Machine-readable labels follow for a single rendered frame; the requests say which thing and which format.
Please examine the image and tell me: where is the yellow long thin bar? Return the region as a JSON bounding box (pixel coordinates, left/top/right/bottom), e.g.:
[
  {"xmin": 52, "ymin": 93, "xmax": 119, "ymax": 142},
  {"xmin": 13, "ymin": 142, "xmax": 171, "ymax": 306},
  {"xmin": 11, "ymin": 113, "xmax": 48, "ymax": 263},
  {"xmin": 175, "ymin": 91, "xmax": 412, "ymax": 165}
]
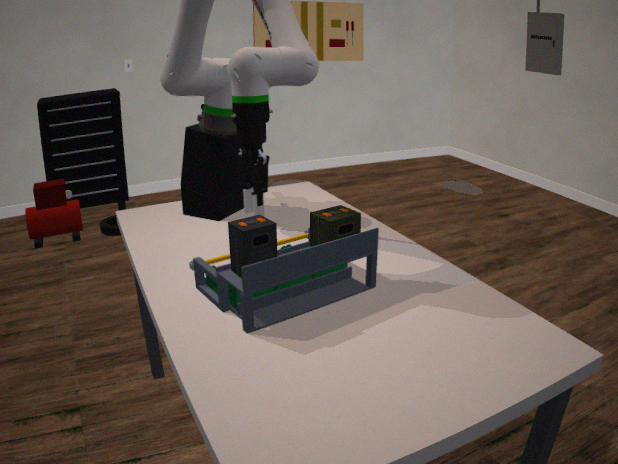
[{"xmin": 205, "ymin": 233, "xmax": 308, "ymax": 264}]

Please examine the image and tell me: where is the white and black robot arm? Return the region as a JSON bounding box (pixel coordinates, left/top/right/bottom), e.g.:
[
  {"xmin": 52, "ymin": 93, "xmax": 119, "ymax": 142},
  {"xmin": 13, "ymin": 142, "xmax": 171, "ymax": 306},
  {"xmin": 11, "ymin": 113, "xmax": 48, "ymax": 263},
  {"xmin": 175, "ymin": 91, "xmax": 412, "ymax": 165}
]
[{"xmin": 160, "ymin": 0, "xmax": 319, "ymax": 135}]

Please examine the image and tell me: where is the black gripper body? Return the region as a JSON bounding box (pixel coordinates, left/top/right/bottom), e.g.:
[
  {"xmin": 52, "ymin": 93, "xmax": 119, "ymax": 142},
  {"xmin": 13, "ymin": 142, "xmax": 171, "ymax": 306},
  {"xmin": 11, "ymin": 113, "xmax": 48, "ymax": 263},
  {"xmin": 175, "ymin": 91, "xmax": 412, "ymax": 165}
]
[{"xmin": 236, "ymin": 123, "xmax": 266, "ymax": 164}]

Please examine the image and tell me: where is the green open bin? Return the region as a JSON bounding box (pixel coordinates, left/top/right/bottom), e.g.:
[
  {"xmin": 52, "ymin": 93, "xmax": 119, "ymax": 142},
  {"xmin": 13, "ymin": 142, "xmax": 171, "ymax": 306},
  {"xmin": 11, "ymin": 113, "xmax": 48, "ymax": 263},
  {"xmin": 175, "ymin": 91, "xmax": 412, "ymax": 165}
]
[
  {"xmin": 286, "ymin": 244, "xmax": 346, "ymax": 279},
  {"xmin": 273, "ymin": 246, "xmax": 312, "ymax": 291},
  {"xmin": 206, "ymin": 275, "xmax": 274, "ymax": 310}
]

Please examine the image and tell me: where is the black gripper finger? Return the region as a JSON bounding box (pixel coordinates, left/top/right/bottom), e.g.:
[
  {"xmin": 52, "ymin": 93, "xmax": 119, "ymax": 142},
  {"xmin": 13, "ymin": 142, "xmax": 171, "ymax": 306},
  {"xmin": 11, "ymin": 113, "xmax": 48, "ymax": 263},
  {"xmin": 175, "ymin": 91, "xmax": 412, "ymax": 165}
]
[
  {"xmin": 236, "ymin": 148, "xmax": 253, "ymax": 214},
  {"xmin": 247, "ymin": 149, "xmax": 269, "ymax": 216}
]

